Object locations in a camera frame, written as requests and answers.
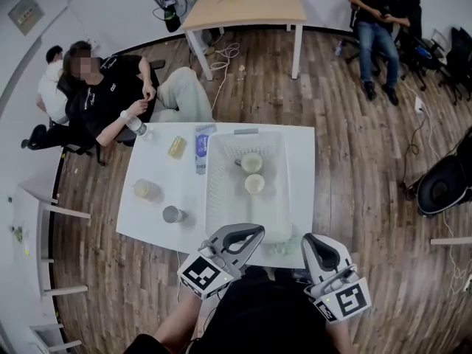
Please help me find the white plastic basket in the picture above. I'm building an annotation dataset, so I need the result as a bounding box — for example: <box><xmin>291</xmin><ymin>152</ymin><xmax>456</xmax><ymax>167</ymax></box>
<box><xmin>204</xmin><ymin>128</ymin><xmax>295</xmax><ymax>245</ymax></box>

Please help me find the black round-seat chair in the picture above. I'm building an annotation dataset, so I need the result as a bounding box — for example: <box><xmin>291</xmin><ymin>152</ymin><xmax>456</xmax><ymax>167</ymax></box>
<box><xmin>404</xmin><ymin>126</ymin><xmax>472</xmax><ymax>220</ymax></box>

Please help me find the person's black shirt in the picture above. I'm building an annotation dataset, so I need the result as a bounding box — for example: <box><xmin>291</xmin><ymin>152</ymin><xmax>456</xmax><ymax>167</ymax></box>
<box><xmin>124</xmin><ymin>265</ymin><xmax>335</xmax><ymax>354</ymax></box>

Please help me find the blue and white packet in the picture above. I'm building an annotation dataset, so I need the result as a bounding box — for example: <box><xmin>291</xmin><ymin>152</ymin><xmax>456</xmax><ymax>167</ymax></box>
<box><xmin>193</xmin><ymin>123</ymin><xmax>218</xmax><ymax>176</ymax></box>

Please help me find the black office chair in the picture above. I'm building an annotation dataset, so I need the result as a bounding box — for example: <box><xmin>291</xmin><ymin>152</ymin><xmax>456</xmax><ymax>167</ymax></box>
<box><xmin>20</xmin><ymin>122</ymin><xmax>108</xmax><ymax>167</ymax></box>
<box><xmin>437</xmin><ymin>25</ymin><xmax>472</xmax><ymax>105</ymax></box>
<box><xmin>396</xmin><ymin>0</ymin><xmax>445</xmax><ymax>92</ymax></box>

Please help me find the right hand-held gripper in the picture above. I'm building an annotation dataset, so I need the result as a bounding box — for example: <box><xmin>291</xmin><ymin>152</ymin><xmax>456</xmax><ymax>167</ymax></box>
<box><xmin>300</xmin><ymin>232</ymin><xmax>372</xmax><ymax>325</ymax></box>

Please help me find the grey metal cup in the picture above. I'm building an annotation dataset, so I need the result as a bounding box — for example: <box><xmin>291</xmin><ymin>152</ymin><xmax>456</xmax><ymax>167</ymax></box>
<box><xmin>162</xmin><ymin>205</ymin><xmax>190</xmax><ymax>225</ymax></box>

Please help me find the clear plastic water bottle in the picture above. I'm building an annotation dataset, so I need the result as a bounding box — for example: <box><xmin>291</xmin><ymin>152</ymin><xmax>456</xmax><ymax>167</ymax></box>
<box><xmin>125</xmin><ymin>114</ymin><xmax>154</xmax><ymax>142</ymax></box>

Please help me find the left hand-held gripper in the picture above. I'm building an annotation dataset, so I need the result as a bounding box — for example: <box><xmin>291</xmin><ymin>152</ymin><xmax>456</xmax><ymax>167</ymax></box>
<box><xmin>176</xmin><ymin>223</ymin><xmax>266</xmax><ymax>302</ymax></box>

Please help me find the person's right forearm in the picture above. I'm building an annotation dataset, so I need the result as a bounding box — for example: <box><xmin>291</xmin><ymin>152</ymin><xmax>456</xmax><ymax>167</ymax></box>
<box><xmin>325</xmin><ymin>318</ymin><xmax>355</xmax><ymax>354</ymax></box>

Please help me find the yellow translucent box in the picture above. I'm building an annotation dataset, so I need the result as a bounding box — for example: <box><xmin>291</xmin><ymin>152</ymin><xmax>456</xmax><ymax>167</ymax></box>
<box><xmin>167</xmin><ymin>135</ymin><xmax>188</xmax><ymax>160</ymax></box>

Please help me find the crumpled pale green wrapper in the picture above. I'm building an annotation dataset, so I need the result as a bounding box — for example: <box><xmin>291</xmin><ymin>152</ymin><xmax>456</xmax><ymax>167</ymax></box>
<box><xmin>264</xmin><ymin>234</ymin><xmax>302</xmax><ymax>258</ymax></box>

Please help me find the clear glass with yellow drink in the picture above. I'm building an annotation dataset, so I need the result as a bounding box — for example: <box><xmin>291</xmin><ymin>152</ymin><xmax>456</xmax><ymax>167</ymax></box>
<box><xmin>132</xmin><ymin>178</ymin><xmax>164</xmax><ymax>202</ymax></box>

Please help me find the white cable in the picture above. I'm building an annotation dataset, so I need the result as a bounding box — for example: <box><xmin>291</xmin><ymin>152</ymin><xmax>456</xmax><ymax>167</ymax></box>
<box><xmin>209</xmin><ymin>41</ymin><xmax>241</xmax><ymax>111</ymax></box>

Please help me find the grey wall panel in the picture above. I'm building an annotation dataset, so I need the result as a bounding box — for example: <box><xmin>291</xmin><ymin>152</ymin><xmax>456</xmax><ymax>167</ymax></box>
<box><xmin>7</xmin><ymin>0</ymin><xmax>46</xmax><ymax>37</ymax></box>

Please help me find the pale green cup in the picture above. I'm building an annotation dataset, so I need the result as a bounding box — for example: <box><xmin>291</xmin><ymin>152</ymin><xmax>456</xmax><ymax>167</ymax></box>
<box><xmin>235</xmin><ymin>152</ymin><xmax>265</xmax><ymax>175</ymax></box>
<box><xmin>243</xmin><ymin>173</ymin><xmax>267</xmax><ymax>195</ymax></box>

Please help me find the wooden table with white legs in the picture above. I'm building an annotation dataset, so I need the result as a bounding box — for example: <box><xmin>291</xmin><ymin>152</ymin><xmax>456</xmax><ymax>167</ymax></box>
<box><xmin>181</xmin><ymin>0</ymin><xmax>308</xmax><ymax>82</ymax></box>

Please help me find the person's left forearm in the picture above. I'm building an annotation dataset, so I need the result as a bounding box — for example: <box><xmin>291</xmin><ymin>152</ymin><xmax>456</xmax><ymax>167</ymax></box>
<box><xmin>153</xmin><ymin>292</ymin><xmax>203</xmax><ymax>347</ymax></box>

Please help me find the white side table frame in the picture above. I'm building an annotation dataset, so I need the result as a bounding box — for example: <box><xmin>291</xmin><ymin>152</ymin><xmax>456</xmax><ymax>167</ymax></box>
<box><xmin>17</xmin><ymin>183</ymin><xmax>92</xmax><ymax>299</ymax></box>

